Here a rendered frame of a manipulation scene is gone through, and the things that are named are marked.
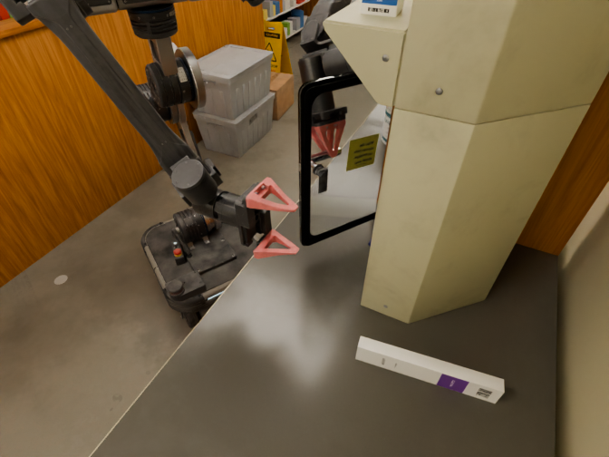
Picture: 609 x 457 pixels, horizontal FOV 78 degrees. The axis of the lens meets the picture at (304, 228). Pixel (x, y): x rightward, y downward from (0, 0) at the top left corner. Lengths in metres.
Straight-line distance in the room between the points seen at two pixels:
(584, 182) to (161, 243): 1.79
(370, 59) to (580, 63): 0.27
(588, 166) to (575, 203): 0.10
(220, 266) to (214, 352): 1.12
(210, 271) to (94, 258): 0.87
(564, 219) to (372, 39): 0.71
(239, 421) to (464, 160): 0.57
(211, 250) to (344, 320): 1.23
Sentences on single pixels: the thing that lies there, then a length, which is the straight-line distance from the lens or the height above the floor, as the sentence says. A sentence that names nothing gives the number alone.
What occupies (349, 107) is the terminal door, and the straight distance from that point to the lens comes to 0.77.
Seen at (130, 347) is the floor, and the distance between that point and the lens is 2.07.
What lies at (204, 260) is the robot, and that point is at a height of 0.26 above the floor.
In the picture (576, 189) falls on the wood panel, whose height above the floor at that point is 1.14.
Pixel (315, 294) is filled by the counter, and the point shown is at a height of 0.94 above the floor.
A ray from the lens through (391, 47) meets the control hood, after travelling 0.55.
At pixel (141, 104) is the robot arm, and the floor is 1.37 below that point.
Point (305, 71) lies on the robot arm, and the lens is 0.82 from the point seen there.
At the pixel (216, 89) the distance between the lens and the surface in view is 2.89.
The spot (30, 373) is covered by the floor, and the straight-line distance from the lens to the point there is 2.22.
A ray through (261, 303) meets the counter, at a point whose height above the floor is 0.94.
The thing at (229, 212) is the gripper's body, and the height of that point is 1.22.
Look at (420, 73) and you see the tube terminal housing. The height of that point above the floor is 1.46.
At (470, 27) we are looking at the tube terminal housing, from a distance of 0.53.
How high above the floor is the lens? 1.65
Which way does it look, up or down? 43 degrees down
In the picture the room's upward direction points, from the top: straight up
